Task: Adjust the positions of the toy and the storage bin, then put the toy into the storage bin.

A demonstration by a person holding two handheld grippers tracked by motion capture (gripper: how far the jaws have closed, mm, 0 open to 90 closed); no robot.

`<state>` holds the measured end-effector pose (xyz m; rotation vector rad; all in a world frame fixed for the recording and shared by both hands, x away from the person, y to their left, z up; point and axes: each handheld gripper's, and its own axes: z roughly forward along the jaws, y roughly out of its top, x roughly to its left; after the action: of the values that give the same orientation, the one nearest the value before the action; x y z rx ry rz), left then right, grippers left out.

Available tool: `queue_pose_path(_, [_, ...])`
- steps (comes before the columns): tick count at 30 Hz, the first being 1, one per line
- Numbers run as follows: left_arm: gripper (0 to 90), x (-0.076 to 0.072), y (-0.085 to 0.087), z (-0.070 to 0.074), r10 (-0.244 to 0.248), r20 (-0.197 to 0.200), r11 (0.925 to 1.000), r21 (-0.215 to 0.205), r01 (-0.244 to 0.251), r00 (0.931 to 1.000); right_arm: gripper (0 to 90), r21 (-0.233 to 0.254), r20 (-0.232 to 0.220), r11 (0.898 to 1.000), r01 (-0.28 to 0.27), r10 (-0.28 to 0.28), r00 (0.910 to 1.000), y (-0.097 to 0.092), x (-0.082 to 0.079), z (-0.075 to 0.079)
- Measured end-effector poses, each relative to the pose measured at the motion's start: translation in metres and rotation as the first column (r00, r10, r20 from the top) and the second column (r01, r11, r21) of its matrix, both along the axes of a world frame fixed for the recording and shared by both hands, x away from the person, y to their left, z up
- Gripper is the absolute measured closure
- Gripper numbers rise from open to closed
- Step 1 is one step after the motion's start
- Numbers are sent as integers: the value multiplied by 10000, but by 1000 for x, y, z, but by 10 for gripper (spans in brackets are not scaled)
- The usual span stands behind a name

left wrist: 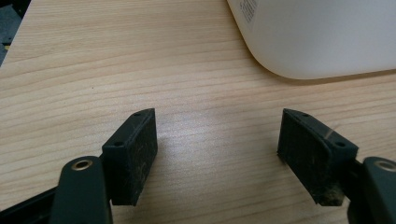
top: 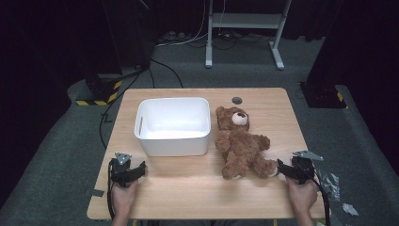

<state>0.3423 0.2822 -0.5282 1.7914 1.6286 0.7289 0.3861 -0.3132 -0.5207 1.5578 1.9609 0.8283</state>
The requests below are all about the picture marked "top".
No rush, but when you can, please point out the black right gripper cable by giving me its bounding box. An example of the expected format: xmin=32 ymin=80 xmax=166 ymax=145
xmin=309 ymin=173 xmax=332 ymax=226

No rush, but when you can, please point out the black yellow striped stand base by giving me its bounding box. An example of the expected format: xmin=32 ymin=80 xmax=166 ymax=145
xmin=75 ymin=73 xmax=123 ymax=107

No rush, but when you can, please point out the small silver foil scrap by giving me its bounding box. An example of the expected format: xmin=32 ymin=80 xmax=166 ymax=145
xmin=341 ymin=202 xmax=360 ymax=218

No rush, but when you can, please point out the white metal stand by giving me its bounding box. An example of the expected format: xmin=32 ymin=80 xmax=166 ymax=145
xmin=204 ymin=0 xmax=294 ymax=71

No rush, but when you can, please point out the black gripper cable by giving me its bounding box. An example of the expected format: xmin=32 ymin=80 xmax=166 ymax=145
xmin=309 ymin=173 xmax=332 ymax=226
xmin=106 ymin=158 xmax=117 ymax=220

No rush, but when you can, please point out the person's left hand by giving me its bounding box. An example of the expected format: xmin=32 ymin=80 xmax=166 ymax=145
xmin=111 ymin=180 xmax=139 ymax=218

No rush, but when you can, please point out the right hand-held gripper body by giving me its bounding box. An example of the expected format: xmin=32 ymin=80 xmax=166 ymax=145
xmin=291 ymin=150 xmax=325 ymax=186

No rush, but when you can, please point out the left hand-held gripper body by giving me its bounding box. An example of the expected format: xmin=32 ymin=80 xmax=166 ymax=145
xmin=107 ymin=152 xmax=139 ymax=188

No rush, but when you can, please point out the person's right hand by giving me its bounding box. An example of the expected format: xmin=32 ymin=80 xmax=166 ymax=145
xmin=286 ymin=177 xmax=320 ymax=214

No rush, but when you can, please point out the power strip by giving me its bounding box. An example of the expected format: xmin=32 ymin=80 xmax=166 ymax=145
xmin=158 ymin=30 xmax=189 ymax=44

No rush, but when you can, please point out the brown teddy bear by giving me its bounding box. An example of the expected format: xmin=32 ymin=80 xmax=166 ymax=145
xmin=215 ymin=105 xmax=279 ymax=181

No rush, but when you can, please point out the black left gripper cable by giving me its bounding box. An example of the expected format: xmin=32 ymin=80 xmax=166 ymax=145
xmin=106 ymin=158 xmax=117 ymax=220

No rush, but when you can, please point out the white plastic bin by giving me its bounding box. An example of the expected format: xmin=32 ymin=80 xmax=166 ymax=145
xmin=134 ymin=96 xmax=212 ymax=157

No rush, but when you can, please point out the white floor cable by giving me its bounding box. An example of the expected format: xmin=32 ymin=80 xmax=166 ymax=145
xmin=154 ymin=0 xmax=210 ymax=48

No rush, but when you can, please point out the crumpled silver foil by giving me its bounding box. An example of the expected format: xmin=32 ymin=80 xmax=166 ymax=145
xmin=315 ymin=169 xmax=342 ymax=202

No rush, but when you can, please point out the black floor cable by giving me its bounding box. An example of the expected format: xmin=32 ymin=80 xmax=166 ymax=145
xmin=99 ymin=57 xmax=184 ymax=150

